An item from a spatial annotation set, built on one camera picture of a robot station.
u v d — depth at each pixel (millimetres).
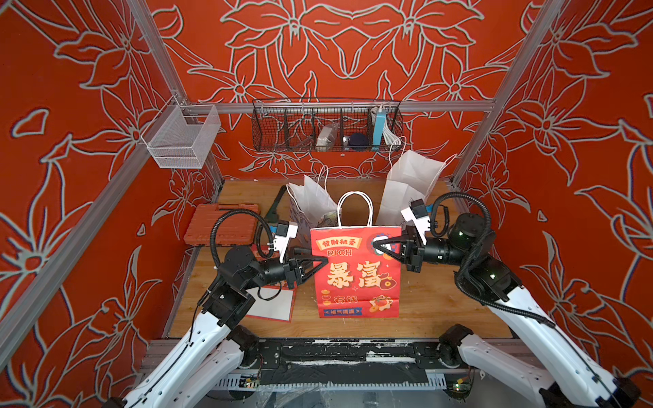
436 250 519
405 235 540
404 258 536
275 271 547
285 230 542
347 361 727
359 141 967
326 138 914
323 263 573
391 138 905
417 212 503
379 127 875
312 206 994
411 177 1034
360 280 592
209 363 565
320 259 567
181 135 932
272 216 1058
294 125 1005
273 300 582
